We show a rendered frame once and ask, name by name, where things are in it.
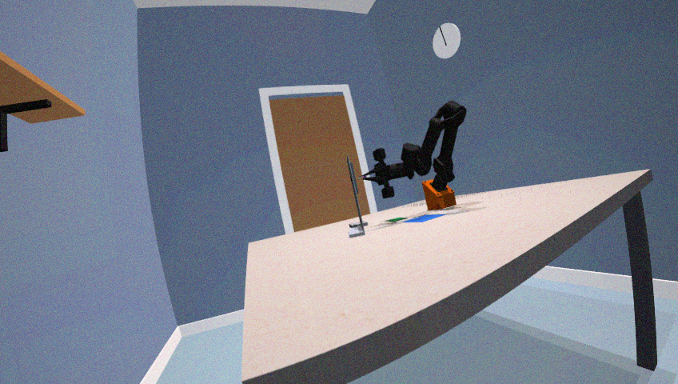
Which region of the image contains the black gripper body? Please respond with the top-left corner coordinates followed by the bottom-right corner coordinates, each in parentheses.
top-left (373, 148), bottom-right (404, 198)

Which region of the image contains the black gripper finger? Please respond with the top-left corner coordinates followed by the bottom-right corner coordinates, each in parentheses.
top-left (362, 162), bottom-right (382, 176)
top-left (363, 176), bottom-right (385, 186)

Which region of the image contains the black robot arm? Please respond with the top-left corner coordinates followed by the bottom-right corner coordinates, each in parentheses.
top-left (400, 100), bottom-right (467, 192)

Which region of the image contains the blue square mat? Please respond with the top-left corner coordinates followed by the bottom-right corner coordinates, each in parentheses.
top-left (403, 214), bottom-right (446, 222)

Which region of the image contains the grey panel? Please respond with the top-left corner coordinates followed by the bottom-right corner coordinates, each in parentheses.
top-left (347, 154), bottom-right (365, 238)

